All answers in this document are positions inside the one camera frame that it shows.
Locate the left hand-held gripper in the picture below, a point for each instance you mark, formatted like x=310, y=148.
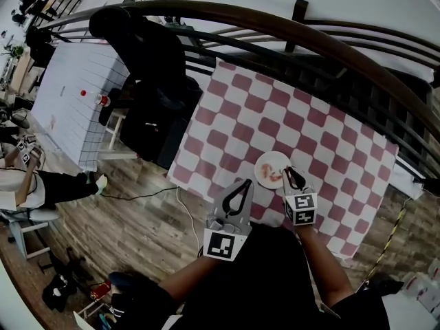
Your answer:
x=220, y=244

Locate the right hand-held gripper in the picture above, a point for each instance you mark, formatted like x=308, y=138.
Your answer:
x=302, y=208

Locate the white plate with food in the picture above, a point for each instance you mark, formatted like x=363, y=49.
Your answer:
x=271, y=158

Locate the person's left forearm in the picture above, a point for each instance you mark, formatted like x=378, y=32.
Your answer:
x=185, y=277

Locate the person's right forearm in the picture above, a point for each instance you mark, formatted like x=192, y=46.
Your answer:
x=323, y=266

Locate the pink checkered tablecloth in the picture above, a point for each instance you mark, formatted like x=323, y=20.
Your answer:
x=275, y=115

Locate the person's black clothing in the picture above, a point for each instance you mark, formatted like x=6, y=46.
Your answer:
x=251, y=287

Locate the yellow black striped tape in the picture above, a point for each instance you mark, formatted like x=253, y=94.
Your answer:
x=392, y=236

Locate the black bag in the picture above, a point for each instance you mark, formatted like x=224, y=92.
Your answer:
x=385, y=285

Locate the black office chair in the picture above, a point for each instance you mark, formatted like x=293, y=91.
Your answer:
x=148, y=81

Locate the red small object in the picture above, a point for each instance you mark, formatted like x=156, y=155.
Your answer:
x=102, y=290

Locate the dark wooden railing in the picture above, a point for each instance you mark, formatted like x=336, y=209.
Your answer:
x=275, y=21

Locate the red label bottle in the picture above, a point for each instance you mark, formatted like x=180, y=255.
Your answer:
x=103, y=100

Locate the white box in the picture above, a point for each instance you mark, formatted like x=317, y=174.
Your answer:
x=424, y=289

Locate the black equipment pile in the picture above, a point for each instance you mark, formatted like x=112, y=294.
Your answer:
x=63, y=284

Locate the white gridded tablecloth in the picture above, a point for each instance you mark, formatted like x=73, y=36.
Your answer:
x=75, y=81

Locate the white chair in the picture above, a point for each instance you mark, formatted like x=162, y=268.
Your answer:
x=31, y=218

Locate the white table frame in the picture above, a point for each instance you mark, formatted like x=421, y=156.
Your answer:
x=115, y=139

